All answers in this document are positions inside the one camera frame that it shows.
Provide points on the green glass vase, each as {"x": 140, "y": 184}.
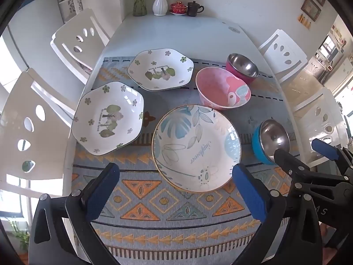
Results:
{"x": 139, "y": 5}

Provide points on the blue steel bowl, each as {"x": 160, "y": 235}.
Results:
{"x": 271, "y": 135}

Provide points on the pink steel bowl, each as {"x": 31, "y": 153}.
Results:
{"x": 242, "y": 63}

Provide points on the white hexagonal plate tree print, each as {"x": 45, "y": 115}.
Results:
{"x": 160, "y": 71}
{"x": 107, "y": 116}

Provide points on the orange wall ornaments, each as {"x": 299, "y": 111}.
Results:
{"x": 304, "y": 20}

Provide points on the dark brown lidded mug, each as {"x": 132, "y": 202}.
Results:
{"x": 193, "y": 8}

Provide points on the green potted plant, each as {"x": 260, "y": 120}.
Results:
{"x": 19, "y": 236}

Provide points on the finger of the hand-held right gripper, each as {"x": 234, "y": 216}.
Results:
{"x": 326, "y": 149}
{"x": 289, "y": 162}

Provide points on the pink ceramic bowl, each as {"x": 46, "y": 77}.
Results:
{"x": 217, "y": 85}

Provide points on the red lidded teacup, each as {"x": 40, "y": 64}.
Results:
{"x": 178, "y": 6}

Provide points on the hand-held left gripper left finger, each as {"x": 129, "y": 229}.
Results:
{"x": 102, "y": 193}

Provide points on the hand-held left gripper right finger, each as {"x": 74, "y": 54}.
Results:
{"x": 250, "y": 193}

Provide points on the white cutout chair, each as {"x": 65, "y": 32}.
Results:
{"x": 80, "y": 36}
{"x": 35, "y": 132}
{"x": 284, "y": 52}
{"x": 322, "y": 118}

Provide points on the patterned white panel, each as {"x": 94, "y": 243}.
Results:
{"x": 70, "y": 2}

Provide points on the patterned blue table mat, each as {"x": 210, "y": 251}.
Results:
{"x": 165, "y": 207}

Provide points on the round plate blue leaf print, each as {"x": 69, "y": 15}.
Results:
{"x": 193, "y": 149}

